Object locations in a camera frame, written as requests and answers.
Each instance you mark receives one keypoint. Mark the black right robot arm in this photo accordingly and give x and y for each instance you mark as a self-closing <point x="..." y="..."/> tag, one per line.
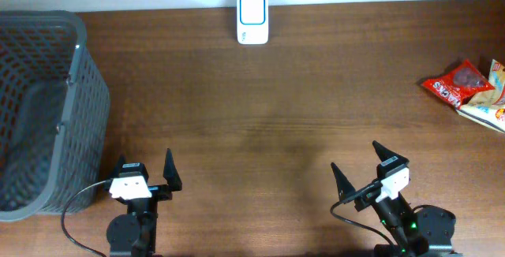
<point x="424" y="230"/>

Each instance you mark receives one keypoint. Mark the red Hacks candy bag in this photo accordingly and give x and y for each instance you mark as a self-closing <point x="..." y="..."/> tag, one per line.
<point x="458" y="85"/>

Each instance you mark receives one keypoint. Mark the beige snack chip bag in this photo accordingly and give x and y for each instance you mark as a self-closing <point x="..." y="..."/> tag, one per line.
<point x="487" y="108"/>

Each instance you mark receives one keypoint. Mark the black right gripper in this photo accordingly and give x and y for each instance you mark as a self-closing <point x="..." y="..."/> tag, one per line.
<point x="364" y="194"/>

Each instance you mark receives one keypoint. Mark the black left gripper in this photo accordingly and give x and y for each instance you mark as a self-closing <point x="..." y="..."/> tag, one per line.
<point x="162" y="192"/>

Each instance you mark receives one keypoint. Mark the white barcode scanner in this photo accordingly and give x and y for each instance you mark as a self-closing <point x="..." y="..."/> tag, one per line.
<point x="252" y="22"/>

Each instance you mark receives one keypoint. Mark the grey plastic mesh basket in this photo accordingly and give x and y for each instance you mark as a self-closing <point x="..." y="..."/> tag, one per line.
<point x="54" y="110"/>

